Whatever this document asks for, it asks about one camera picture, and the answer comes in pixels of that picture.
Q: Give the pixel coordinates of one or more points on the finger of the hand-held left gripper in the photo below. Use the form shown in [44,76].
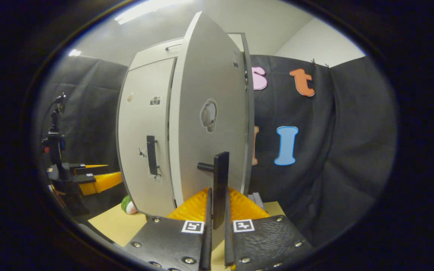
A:
[79,168]
[100,182]

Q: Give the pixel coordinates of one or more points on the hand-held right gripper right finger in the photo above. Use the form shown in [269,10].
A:
[269,241]

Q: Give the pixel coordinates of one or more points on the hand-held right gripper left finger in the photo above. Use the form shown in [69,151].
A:
[164,241]

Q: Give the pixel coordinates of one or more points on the cabinet door with camera sticker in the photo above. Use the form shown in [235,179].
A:
[138,124]

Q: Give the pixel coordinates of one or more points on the white double-door shoe cabinet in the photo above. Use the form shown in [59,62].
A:
[250,131]

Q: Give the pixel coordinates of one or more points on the cabinet door with headphone sticker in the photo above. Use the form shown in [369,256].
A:
[202,75]

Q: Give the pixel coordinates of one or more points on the green and white ball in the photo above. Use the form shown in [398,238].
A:
[128,205]

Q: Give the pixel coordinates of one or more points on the grey book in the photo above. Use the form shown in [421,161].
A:
[256,201]

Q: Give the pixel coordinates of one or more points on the black backdrop cloth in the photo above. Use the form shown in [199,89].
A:
[345,131]
[89,113]

